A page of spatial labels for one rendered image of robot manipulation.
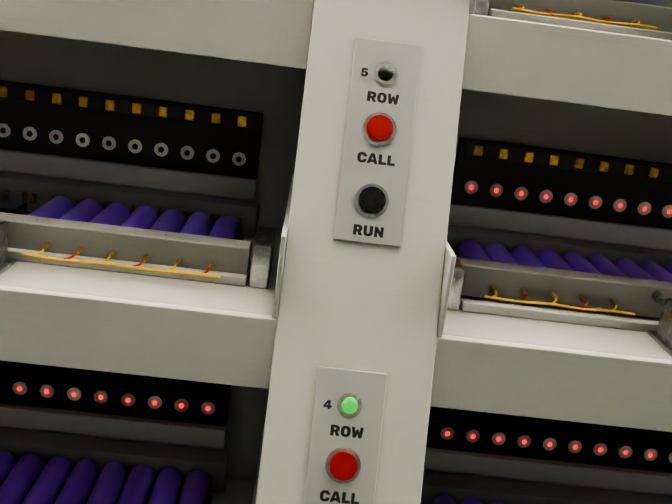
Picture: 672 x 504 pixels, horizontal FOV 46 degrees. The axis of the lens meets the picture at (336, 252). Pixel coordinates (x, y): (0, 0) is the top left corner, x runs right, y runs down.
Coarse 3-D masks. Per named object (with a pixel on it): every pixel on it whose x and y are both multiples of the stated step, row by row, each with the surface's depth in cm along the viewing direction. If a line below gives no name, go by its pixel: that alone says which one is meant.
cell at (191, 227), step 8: (192, 216) 58; (200, 216) 58; (208, 216) 59; (192, 224) 56; (200, 224) 56; (208, 224) 58; (184, 232) 54; (192, 232) 54; (200, 232) 55; (208, 232) 58
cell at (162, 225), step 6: (168, 210) 59; (174, 210) 59; (162, 216) 57; (168, 216) 57; (174, 216) 58; (180, 216) 59; (156, 222) 56; (162, 222) 55; (168, 222) 56; (174, 222) 57; (180, 222) 58; (150, 228) 55; (156, 228) 54; (162, 228) 54; (168, 228) 55; (174, 228) 56; (180, 228) 58
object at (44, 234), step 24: (0, 216) 50; (24, 216) 51; (24, 240) 50; (48, 240) 50; (72, 240) 50; (96, 240) 50; (120, 240) 50; (144, 240) 50; (168, 240) 50; (192, 240) 51; (216, 240) 51; (240, 240) 52; (120, 264) 49; (168, 264) 51; (192, 264) 51; (216, 264) 51; (240, 264) 51
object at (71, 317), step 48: (192, 192) 63; (240, 192) 63; (0, 288) 45; (48, 288) 46; (96, 288) 47; (144, 288) 48; (192, 288) 49; (240, 288) 50; (0, 336) 46; (48, 336) 46; (96, 336) 46; (144, 336) 46; (192, 336) 46; (240, 336) 46; (240, 384) 47
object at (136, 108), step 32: (0, 96) 61; (32, 96) 61; (64, 96) 61; (96, 96) 61; (128, 96) 62; (64, 128) 62; (96, 128) 62; (128, 128) 62; (160, 128) 62; (192, 128) 62; (224, 128) 62; (256, 128) 62; (128, 160) 63; (160, 160) 63; (192, 160) 63; (224, 160) 63; (256, 160) 63
